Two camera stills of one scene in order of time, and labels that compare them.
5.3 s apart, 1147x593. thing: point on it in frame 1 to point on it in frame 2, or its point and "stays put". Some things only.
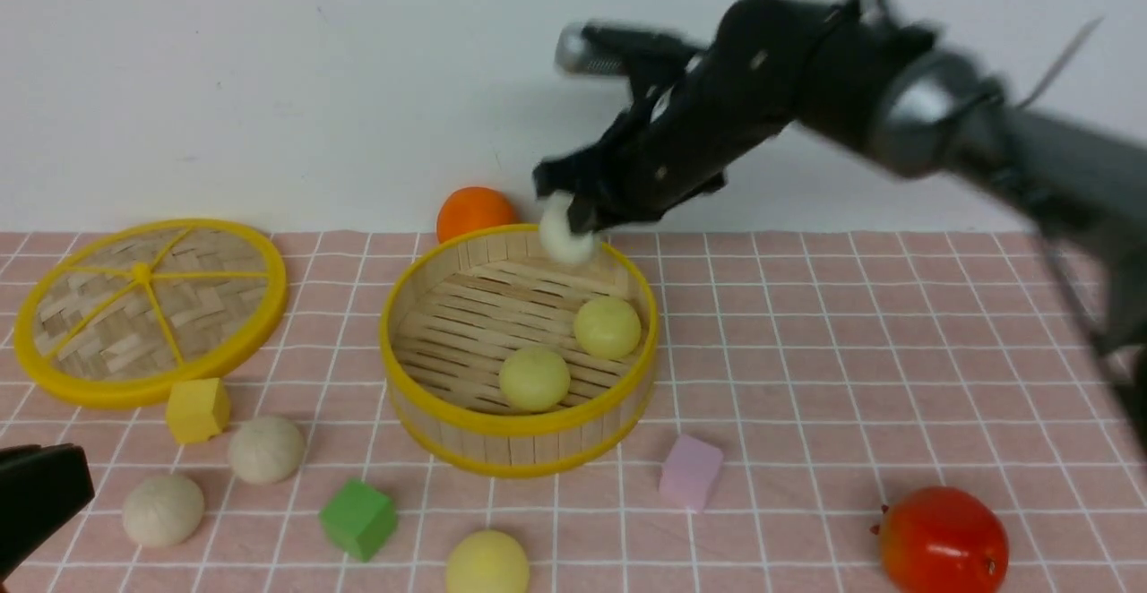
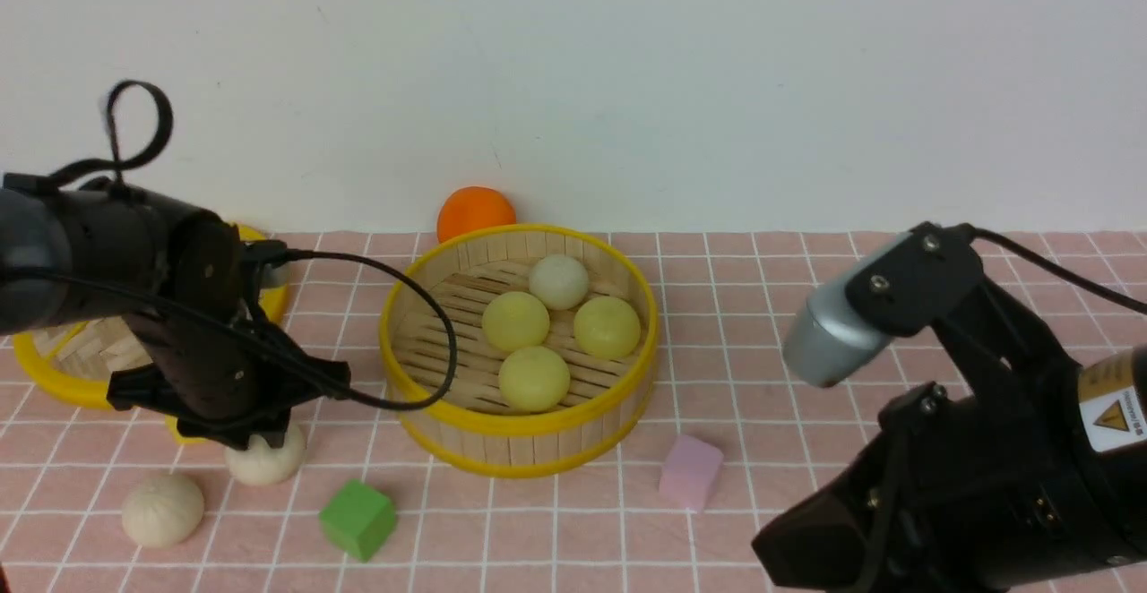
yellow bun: [533, 379] stays put
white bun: [163, 511] stays put
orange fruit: [472, 209] stays put
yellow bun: [607, 327] stays put
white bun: [265, 450] stays put
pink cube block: [690, 473] stays put
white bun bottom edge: [556, 234] to [558, 281]
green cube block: [359, 519] stays put
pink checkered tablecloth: [799, 382] stays put
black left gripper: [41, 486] to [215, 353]
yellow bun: [488, 562] to [515, 321]
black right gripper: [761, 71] to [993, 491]
